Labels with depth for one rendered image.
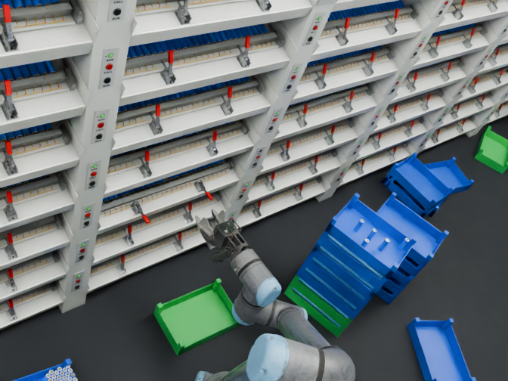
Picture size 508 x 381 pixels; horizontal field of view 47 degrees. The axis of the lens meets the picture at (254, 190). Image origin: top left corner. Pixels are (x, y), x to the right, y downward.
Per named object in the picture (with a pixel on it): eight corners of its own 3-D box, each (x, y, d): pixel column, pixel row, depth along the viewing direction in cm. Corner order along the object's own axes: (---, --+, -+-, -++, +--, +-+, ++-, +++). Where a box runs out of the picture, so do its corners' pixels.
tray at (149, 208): (234, 184, 232) (245, 174, 225) (94, 236, 198) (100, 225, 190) (212, 141, 236) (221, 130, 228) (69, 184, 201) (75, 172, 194)
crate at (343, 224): (408, 250, 232) (419, 238, 227) (387, 280, 219) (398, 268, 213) (348, 204, 239) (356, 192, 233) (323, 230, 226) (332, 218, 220)
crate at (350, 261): (399, 261, 238) (408, 250, 232) (378, 290, 225) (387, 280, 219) (340, 216, 245) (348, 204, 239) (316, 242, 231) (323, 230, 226)
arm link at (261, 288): (255, 313, 180) (266, 294, 174) (232, 282, 185) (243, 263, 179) (277, 302, 186) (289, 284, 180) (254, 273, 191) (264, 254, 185)
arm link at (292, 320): (377, 372, 131) (305, 302, 197) (326, 357, 129) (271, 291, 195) (360, 421, 131) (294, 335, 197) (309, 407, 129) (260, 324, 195)
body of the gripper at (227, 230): (232, 216, 191) (254, 243, 186) (226, 232, 197) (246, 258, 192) (213, 224, 186) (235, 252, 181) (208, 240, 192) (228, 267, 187)
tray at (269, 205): (320, 194, 300) (336, 183, 289) (227, 233, 266) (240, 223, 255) (302, 160, 304) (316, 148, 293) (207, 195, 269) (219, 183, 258)
